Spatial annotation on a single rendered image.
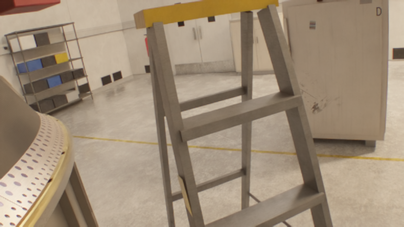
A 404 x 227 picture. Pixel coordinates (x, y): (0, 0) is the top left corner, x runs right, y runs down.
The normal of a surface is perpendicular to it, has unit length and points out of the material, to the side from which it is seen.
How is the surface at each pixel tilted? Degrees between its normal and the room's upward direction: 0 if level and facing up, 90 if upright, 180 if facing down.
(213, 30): 90
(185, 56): 90
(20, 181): 43
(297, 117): 93
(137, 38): 90
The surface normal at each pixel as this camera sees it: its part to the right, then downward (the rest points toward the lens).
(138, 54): -0.44, 0.36
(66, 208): 0.23, 0.28
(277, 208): -0.16, -0.93
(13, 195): 0.56, -0.80
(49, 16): 0.88, 0.01
